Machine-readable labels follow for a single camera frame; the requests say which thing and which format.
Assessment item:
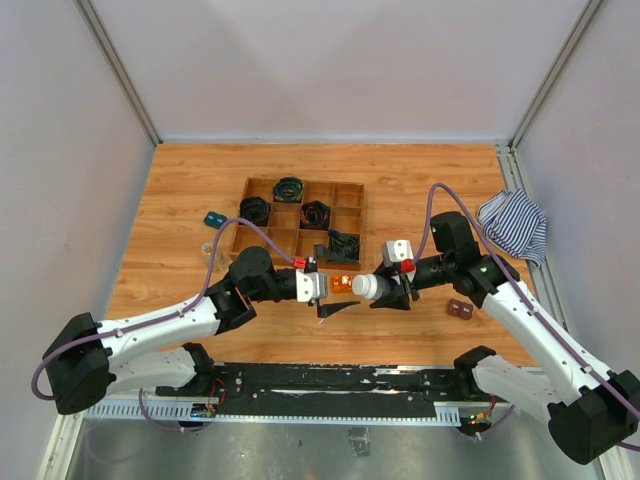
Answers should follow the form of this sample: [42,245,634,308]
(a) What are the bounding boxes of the white cap pill bottle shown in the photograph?
[351,274,396,301]

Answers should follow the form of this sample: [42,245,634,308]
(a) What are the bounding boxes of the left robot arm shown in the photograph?
[42,245,348,415]

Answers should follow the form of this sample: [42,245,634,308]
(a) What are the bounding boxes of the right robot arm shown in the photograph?
[352,212,639,465]

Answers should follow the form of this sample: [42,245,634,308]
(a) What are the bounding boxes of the orange pill box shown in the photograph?
[329,275,353,294]

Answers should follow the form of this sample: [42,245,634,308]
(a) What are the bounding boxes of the wooden compartment tray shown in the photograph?
[238,177,365,271]

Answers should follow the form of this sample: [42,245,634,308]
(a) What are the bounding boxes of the brown pill box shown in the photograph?
[446,298,474,320]

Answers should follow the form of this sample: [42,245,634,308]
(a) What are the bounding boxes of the teal bottle cap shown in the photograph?
[203,211,228,229]

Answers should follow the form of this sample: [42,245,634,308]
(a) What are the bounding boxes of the striped cloth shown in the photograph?
[476,189,547,268]

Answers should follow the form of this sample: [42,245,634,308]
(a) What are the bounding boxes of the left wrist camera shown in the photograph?
[295,269,329,303]

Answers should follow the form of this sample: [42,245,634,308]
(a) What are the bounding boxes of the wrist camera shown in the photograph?
[295,269,329,303]
[381,239,415,272]

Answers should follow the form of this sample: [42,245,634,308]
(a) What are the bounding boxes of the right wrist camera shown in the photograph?
[381,239,415,272]

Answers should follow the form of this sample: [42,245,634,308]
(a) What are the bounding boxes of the black coiled cable right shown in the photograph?
[327,229,361,260]

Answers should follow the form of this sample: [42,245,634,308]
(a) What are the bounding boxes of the black red coiled cable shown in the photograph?
[299,199,332,231]

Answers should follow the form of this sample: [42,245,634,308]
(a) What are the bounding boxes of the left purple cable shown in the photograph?
[31,217,307,433]

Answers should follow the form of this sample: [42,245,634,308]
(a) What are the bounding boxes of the purple cable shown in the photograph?
[31,217,307,433]
[400,181,640,453]

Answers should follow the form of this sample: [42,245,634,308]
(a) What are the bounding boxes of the black green coiled cable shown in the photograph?
[272,175,306,203]

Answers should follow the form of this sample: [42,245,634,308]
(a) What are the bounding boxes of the black coiled cable left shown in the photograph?
[237,195,272,225]

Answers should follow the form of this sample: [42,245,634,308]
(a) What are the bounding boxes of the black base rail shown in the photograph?
[150,363,500,423]

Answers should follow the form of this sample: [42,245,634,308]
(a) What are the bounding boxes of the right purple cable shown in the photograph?
[400,181,640,453]

